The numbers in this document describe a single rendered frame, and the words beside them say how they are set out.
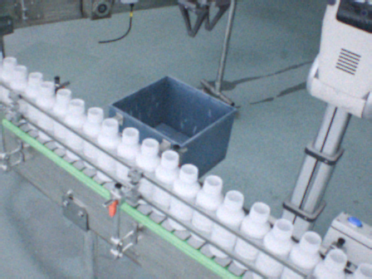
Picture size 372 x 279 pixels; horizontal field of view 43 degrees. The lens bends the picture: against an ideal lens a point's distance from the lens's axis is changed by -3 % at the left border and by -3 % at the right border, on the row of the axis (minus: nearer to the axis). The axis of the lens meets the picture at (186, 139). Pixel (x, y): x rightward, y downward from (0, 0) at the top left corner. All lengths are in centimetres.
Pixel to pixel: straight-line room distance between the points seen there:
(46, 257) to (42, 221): 24
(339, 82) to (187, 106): 63
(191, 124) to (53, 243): 98
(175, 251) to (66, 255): 129
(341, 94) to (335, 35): 17
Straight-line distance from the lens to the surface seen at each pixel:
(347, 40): 139
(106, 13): 249
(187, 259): 113
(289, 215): 177
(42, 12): 249
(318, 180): 165
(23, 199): 266
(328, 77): 144
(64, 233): 247
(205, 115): 177
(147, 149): 109
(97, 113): 122
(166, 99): 187
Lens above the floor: 183
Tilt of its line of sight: 36 degrees down
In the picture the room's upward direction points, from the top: 9 degrees clockwise
